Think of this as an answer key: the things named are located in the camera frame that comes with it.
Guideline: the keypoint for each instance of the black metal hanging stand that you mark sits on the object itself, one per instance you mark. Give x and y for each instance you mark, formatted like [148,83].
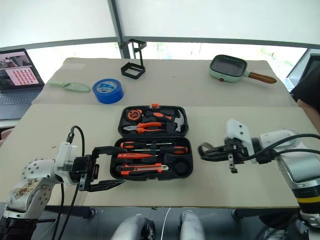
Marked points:
[128,74]

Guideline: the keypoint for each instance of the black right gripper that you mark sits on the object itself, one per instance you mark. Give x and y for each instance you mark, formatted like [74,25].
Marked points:
[232,152]

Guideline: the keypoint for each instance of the black tool case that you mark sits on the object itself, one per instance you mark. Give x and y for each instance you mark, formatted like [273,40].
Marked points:
[150,135]

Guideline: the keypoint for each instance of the orange black slim screwdriver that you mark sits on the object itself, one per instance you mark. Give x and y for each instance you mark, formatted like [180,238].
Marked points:
[130,144]

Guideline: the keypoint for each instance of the pink seat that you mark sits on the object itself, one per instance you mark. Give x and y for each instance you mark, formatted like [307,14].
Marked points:
[5,136]

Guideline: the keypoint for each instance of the grey window frame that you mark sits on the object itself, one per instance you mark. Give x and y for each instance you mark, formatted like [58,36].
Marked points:
[116,20]

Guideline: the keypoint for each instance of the orange voltage tester pen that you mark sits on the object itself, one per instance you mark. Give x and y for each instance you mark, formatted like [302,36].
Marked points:
[132,156]

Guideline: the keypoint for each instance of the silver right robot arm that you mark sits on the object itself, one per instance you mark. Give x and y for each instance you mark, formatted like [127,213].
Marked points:
[300,165]

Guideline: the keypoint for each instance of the grey laptop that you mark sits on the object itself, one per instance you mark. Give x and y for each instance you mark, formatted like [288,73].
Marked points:
[15,100]

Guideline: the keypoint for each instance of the orange black utility knife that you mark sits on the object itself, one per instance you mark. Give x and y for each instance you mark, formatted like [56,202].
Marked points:
[140,171]

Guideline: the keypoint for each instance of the orange black tape measure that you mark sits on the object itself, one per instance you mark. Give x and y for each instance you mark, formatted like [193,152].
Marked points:
[133,115]

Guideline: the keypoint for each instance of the silver right robot leg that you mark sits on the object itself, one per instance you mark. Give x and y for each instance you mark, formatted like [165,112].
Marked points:
[191,225]

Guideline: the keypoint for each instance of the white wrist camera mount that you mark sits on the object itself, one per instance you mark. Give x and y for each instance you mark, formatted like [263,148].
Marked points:
[237,130]
[63,155]

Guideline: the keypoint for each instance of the silver robot leg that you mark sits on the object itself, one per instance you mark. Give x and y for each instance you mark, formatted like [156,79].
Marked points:
[130,227]
[191,225]

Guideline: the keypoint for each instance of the blue tape roll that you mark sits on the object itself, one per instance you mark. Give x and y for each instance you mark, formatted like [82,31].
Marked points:
[110,97]

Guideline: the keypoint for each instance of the person bare forearm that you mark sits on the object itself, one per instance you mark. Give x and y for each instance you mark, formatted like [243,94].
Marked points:
[311,117]

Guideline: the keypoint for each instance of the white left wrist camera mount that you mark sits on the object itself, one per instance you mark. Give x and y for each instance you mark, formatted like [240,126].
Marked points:
[63,155]

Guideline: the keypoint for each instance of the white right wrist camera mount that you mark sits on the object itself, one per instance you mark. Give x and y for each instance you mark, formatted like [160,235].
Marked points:
[237,130]

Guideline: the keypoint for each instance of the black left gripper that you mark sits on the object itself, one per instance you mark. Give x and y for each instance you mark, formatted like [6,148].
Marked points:
[83,167]

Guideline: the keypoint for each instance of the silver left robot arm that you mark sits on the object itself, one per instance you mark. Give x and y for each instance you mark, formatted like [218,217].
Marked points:
[32,175]

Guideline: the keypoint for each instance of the pale green plastic scoop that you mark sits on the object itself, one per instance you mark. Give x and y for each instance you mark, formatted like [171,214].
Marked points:
[77,87]

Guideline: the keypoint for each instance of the silver left robot leg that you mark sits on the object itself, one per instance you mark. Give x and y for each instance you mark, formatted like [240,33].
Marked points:
[130,227]

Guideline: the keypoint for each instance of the dark grey monitor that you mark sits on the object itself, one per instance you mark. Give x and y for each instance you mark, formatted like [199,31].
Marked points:
[315,60]

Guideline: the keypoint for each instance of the claw hammer orange grip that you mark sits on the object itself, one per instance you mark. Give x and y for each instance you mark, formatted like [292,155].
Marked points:
[158,115]

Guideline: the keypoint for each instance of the person in black shirt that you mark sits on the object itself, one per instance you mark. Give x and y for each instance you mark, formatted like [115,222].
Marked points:
[310,87]

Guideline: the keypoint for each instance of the black table leg bar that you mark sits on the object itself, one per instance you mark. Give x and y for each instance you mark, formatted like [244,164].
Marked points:
[70,211]
[262,213]

